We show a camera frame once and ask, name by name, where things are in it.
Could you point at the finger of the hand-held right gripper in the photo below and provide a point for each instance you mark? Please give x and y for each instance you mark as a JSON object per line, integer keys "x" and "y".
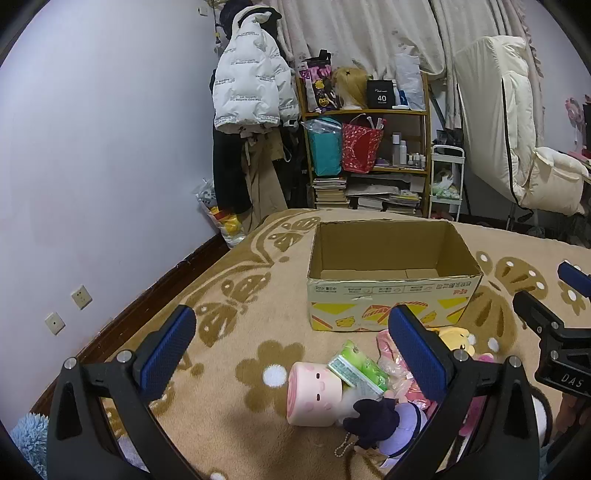
{"x": 575, "y": 278}
{"x": 533, "y": 311}

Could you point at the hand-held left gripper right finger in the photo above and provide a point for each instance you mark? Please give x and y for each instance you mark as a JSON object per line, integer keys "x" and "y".
{"x": 418, "y": 350}

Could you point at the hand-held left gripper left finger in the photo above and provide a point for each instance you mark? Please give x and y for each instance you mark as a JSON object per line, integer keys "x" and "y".
{"x": 168, "y": 350}

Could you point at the pink plastic packet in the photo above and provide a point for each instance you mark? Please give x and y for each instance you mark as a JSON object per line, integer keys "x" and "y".
{"x": 392, "y": 364}

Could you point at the yellow bear plush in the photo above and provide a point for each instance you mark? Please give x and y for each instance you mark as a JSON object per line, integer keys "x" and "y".
{"x": 455, "y": 341}

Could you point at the green tissue pack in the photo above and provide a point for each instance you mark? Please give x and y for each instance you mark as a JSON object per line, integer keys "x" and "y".
{"x": 362, "y": 369}

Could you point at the printed cardboard box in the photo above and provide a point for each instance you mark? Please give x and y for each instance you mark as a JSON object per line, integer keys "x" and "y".
{"x": 369, "y": 295}

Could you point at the purple plush doll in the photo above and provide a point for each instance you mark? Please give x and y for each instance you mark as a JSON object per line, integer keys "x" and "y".
{"x": 401, "y": 424}

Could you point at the pink plush toy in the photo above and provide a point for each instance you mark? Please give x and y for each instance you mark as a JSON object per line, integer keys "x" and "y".
{"x": 472, "y": 410}

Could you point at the pink cylinder pig plush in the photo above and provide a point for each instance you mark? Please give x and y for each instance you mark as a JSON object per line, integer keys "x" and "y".
{"x": 309, "y": 392}

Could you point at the person's right hand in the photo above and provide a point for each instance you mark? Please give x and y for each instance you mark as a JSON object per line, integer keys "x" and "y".
{"x": 570, "y": 411}

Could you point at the tan floral blanket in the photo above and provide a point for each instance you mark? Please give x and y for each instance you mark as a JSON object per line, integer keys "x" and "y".
{"x": 258, "y": 300}

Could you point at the clear bag of toys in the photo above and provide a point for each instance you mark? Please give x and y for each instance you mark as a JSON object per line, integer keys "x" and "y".
{"x": 228, "y": 224}

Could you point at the white rolling cart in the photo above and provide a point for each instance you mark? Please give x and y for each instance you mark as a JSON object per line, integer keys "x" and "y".
{"x": 445, "y": 191}

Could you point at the pile of magazines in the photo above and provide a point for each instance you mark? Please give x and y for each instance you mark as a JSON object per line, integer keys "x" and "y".
{"x": 383, "y": 196}

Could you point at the pink desk fan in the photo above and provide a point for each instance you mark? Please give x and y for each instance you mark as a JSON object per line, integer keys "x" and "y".
{"x": 575, "y": 113}

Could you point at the blue fluffy cloth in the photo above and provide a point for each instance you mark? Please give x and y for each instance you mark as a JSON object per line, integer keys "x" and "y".
{"x": 30, "y": 443}

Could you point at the stack of books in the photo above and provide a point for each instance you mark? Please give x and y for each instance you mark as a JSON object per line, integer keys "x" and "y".
{"x": 330, "y": 194}

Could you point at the cream folded quilt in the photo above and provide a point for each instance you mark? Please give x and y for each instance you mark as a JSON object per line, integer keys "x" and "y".
{"x": 489, "y": 115}

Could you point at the dark hanging coat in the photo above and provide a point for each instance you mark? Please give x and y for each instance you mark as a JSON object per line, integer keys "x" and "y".
{"x": 228, "y": 170}

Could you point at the row of small bottles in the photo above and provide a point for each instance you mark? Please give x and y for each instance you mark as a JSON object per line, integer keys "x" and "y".
{"x": 417, "y": 160}

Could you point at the khaki hanging garment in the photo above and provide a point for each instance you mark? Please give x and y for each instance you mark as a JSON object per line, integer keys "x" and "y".
{"x": 263, "y": 180}

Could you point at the white bottles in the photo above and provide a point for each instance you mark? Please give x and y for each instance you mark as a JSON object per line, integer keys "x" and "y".
{"x": 398, "y": 150}

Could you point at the wooden shelf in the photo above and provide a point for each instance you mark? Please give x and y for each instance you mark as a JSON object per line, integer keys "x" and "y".
{"x": 427, "y": 138}

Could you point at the red gift bag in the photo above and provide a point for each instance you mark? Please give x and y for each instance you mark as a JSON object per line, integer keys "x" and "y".
{"x": 360, "y": 147}

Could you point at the black hanging clothes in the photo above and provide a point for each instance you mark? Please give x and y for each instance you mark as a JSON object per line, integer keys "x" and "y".
{"x": 293, "y": 170}

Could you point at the teal bag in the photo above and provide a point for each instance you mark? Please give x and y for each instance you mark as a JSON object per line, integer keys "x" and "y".
{"x": 323, "y": 150}

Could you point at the black gift box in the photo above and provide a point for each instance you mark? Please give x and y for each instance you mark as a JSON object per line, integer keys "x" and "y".
{"x": 382, "y": 94}

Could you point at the white plastic bag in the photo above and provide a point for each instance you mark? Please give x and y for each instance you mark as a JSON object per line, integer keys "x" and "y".
{"x": 410, "y": 78}

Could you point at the blonde wig head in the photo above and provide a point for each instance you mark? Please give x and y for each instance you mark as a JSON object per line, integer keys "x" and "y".
{"x": 353, "y": 87}

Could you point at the purple printed packet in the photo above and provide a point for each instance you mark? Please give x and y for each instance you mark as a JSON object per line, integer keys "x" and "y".
{"x": 316, "y": 85}

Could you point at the white puffer jacket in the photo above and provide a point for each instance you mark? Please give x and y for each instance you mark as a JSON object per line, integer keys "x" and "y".
{"x": 251, "y": 78}

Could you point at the beige curtains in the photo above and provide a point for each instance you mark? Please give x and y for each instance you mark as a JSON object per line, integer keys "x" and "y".
{"x": 360, "y": 32}

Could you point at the black hat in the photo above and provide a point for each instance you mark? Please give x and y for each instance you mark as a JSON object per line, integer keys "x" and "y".
{"x": 231, "y": 14}

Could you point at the white wall socket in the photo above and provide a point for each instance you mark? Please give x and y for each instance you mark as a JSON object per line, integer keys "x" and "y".
{"x": 81, "y": 297}
{"x": 55, "y": 324}

